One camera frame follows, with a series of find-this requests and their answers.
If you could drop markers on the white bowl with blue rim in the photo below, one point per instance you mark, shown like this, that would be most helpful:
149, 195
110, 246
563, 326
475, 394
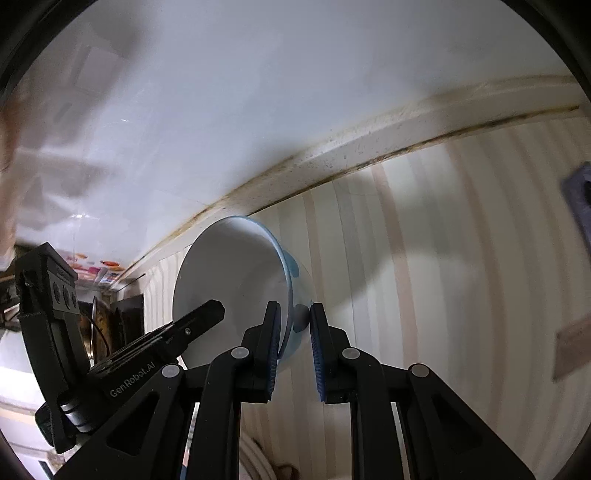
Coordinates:
226, 272

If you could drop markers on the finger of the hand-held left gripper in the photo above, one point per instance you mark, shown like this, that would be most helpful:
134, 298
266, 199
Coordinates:
198, 321

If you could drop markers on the blue smartphone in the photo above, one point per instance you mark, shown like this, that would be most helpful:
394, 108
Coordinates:
581, 194

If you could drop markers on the striped cat print table mat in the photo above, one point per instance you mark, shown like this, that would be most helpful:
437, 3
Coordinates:
438, 254

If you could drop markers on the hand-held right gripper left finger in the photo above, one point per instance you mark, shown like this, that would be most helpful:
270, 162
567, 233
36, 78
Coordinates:
273, 339

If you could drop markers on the black glass stove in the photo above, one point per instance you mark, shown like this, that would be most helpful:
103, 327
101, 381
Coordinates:
133, 318

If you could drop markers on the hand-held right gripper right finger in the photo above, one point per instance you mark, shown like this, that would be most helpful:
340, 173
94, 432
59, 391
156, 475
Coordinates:
317, 353

